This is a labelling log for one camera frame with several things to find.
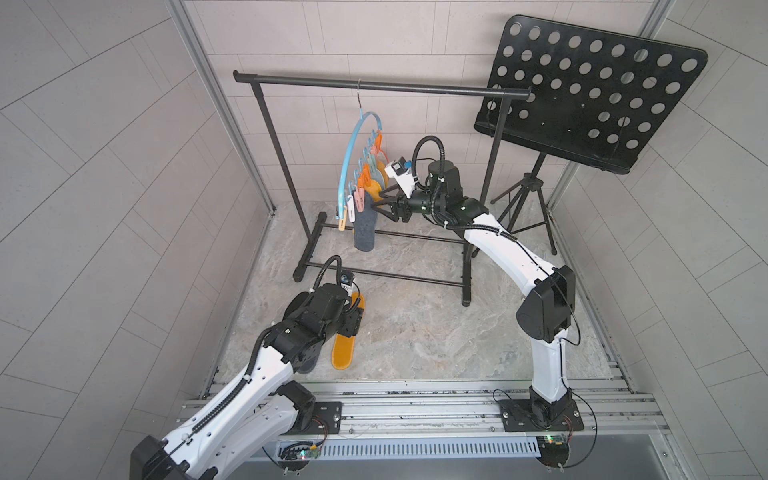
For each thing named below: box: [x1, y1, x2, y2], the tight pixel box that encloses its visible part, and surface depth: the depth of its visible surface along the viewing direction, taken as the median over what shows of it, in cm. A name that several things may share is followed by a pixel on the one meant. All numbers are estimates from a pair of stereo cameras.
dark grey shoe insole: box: [296, 349, 321, 374], surface depth 80 cm
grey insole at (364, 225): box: [354, 191, 378, 252], surface depth 86 cm
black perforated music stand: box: [475, 15, 709, 255], surface depth 65 cm
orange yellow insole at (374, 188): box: [365, 179, 384, 202], surface depth 79 cm
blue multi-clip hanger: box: [336, 78, 383, 231], surface depth 62 cm
